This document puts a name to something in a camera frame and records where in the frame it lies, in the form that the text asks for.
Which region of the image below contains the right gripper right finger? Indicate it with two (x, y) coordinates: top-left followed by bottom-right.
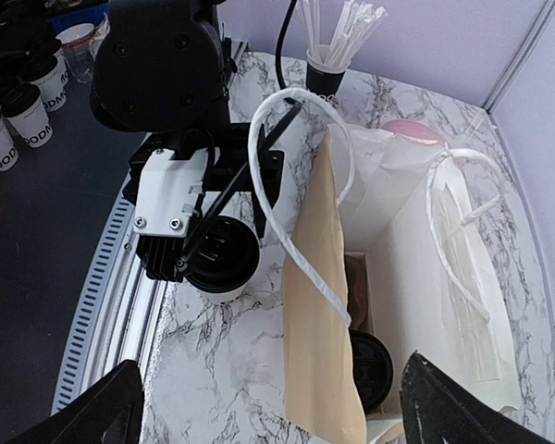
(400, 352), (537, 443)

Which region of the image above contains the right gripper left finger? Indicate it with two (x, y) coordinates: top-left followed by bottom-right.
(10, 360), (144, 443)

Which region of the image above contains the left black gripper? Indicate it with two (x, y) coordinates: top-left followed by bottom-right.
(122, 99), (304, 272)

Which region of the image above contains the black cup lid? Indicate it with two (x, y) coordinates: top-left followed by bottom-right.
(186, 216), (260, 293)
(349, 329), (393, 414)

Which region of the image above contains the brown paper bag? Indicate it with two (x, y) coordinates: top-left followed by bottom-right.
(248, 88), (522, 443)

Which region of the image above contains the brown cardboard cup carrier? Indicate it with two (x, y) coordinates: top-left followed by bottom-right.
(344, 255), (368, 329)

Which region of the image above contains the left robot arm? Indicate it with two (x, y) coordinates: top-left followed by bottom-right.
(91, 1), (265, 282)

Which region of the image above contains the black cup with straws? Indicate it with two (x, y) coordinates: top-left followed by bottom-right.
(298, 0), (388, 102)

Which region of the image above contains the pink plate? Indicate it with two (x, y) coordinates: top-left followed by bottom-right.
(379, 119), (450, 169)

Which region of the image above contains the clear plastic cup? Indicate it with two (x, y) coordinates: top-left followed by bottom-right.
(63, 45), (93, 83)

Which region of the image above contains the red white paper cup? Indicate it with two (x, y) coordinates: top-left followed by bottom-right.
(56, 23), (95, 48)

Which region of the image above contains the spare lidded cup back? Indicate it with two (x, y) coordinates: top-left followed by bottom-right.
(19, 52), (67, 113)

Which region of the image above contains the spare lidded cup middle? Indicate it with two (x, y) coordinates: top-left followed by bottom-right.
(1, 83), (53, 148)

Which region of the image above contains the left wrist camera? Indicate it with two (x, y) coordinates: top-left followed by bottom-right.
(133, 148), (208, 282)

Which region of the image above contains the left aluminium frame post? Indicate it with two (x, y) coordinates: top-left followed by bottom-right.
(481, 0), (555, 114)

